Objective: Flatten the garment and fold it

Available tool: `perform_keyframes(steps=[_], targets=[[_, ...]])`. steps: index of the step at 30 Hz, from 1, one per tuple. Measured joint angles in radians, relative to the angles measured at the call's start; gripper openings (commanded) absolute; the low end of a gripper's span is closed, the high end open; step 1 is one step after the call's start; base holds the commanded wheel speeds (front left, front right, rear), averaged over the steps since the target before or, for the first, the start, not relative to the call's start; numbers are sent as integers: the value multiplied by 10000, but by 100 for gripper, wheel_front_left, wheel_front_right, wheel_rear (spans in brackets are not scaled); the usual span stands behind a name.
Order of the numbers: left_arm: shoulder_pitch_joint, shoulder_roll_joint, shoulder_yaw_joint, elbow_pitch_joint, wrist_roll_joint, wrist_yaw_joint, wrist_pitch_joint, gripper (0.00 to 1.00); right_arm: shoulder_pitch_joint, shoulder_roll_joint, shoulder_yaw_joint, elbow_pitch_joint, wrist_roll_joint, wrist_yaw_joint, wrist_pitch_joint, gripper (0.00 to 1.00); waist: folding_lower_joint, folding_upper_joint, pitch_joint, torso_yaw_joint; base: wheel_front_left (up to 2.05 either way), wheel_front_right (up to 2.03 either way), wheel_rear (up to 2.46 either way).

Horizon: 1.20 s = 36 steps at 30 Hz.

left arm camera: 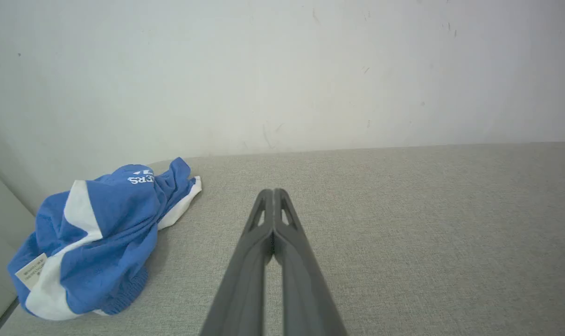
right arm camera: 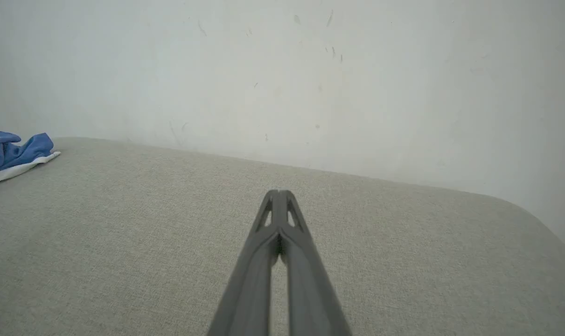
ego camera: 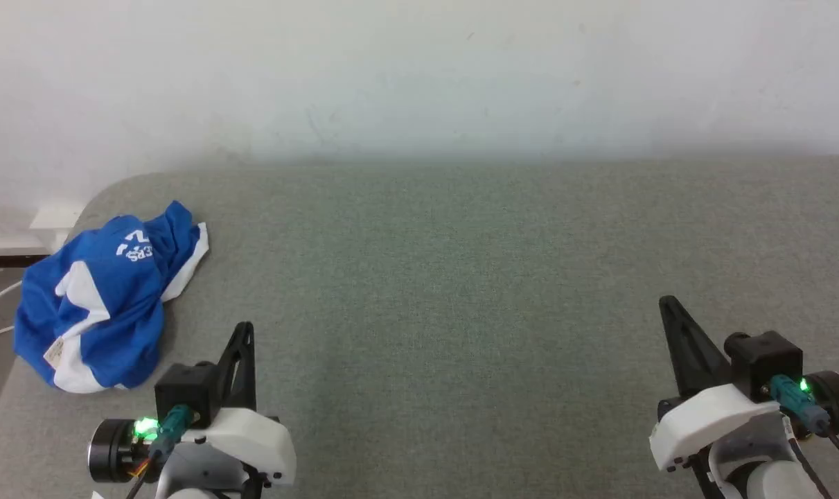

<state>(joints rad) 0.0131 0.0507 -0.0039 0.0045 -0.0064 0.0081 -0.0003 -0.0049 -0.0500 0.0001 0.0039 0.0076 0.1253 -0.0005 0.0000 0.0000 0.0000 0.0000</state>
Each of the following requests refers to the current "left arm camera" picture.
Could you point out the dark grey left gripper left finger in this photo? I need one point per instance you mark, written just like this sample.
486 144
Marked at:
245 270

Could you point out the grey fabric sofa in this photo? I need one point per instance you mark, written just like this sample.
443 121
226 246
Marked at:
427 233

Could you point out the blue and white cloth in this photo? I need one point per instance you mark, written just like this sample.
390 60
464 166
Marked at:
109 224

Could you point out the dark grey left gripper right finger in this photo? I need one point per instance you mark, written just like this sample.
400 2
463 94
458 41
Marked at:
305 280

